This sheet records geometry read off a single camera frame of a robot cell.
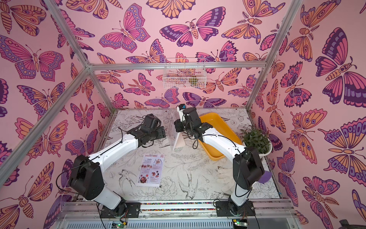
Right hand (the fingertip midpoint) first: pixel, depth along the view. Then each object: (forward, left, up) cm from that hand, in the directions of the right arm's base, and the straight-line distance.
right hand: (176, 121), depth 84 cm
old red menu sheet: (-22, +16, -22) cm, 35 cm away
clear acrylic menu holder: (-7, 0, -10) cm, 12 cm away
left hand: (-2, +8, -7) cm, 11 cm away
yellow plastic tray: (+18, -27, -20) cm, 38 cm away
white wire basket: (+32, -4, +12) cm, 34 cm away
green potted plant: (-10, -47, -4) cm, 49 cm away
